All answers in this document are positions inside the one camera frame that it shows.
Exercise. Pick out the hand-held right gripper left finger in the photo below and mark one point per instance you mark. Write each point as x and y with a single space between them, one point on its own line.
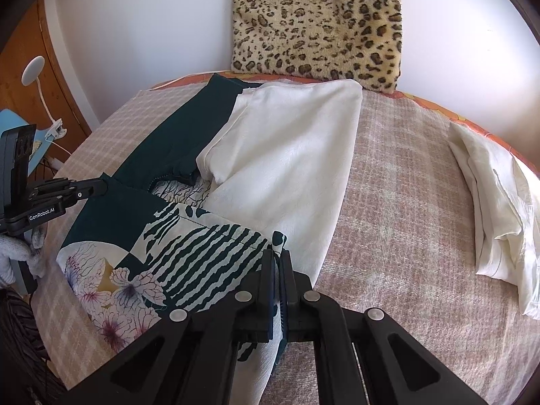
263 291

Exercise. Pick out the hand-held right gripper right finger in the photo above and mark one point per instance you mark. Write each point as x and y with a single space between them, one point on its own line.
295 295

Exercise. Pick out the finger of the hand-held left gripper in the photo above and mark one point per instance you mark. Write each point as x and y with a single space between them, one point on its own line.
84 190

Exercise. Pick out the printed cream and teal t-shirt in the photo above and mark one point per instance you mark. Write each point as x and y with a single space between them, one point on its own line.
287 156

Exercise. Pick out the person's left hand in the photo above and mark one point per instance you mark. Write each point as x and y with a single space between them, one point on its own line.
12 257

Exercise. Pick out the light blue board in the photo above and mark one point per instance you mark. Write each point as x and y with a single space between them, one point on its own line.
10 119

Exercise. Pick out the white clip lamp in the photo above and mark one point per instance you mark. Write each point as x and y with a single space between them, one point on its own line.
33 69

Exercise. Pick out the wooden cabinet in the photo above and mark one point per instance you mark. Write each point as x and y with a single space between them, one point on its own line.
25 38

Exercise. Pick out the dark ribbed cloth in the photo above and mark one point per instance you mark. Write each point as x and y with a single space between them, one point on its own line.
19 346

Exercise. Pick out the white crumpled garment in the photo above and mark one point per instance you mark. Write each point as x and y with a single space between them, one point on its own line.
493 219

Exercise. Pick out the leopard print cushion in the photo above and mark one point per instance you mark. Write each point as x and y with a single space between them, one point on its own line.
316 29

